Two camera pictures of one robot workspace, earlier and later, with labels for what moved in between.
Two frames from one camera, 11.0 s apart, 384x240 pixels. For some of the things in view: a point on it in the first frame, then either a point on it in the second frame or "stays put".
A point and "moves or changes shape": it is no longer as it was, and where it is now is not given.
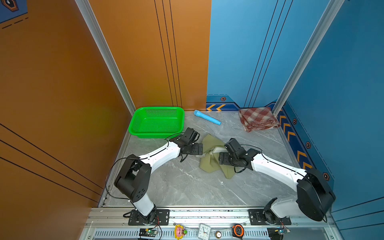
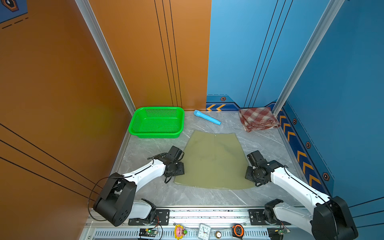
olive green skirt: (210, 161) moves or changes shape
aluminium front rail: (312, 223) stays put
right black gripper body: (228, 160) → (251, 174)
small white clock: (204, 231) stays put
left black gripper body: (193, 149) → (179, 169)
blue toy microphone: (198, 113) stays put
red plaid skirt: (254, 119) stays put
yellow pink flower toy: (179, 231) stays put
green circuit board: (148, 232) stays put
